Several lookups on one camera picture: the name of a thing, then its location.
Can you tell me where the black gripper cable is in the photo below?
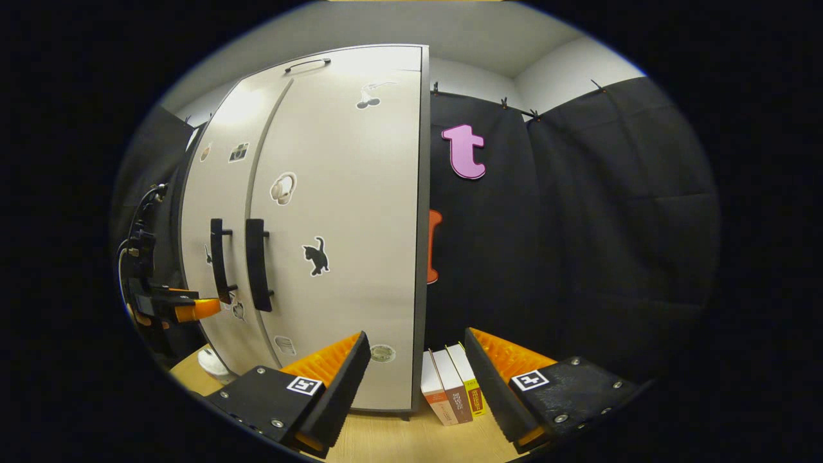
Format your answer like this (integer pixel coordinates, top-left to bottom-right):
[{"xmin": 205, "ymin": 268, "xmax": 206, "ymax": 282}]
[{"xmin": 118, "ymin": 183, "xmax": 169, "ymax": 303}]

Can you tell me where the white round object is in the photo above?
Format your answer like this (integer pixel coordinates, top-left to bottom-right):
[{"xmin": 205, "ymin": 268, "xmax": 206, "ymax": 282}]
[{"xmin": 197, "ymin": 346, "xmax": 231, "ymax": 385}]

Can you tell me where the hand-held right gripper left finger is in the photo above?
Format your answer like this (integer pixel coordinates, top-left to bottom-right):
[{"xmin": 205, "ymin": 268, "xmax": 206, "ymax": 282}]
[{"xmin": 204, "ymin": 331, "xmax": 372, "ymax": 458}]

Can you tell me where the white and orange book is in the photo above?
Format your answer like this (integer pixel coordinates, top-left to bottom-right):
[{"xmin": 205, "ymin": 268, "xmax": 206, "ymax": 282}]
[{"xmin": 421, "ymin": 350, "xmax": 458, "ymax": 426}]

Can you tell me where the black left door handle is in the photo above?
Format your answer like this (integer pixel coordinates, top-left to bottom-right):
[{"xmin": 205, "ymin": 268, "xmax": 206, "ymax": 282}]
[{"xmin": 210, "ymin": 218, "xmax": 239, "ymax": 305}]

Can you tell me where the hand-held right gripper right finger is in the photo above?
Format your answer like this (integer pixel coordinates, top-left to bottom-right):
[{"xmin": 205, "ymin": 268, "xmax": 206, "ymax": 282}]
[{"xmin": 464, "ymin": 327, "xmax": 644, "ymax": 454}]

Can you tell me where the white and brown book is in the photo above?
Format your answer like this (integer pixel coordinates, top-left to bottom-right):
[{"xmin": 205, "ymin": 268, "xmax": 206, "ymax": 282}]
[{"xmin": 432, "ymin": 349, "xmax": 473, "ymax": 423}]

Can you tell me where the white shoe cabinet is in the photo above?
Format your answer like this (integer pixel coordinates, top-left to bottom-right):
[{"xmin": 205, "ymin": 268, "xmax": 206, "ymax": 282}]
[{"xmin": 177, "ymin": 44, "xmax": 431, "ymax": 412}]

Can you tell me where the white cabinet door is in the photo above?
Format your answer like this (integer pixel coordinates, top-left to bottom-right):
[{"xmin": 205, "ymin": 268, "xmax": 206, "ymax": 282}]
[
  {"xmin": 248, "ymin": 69, "xmax": 424, "ymax": 412},
  {"xmin": 179, "ymin": 80, "xmax": 293, "ymax": 377}
]

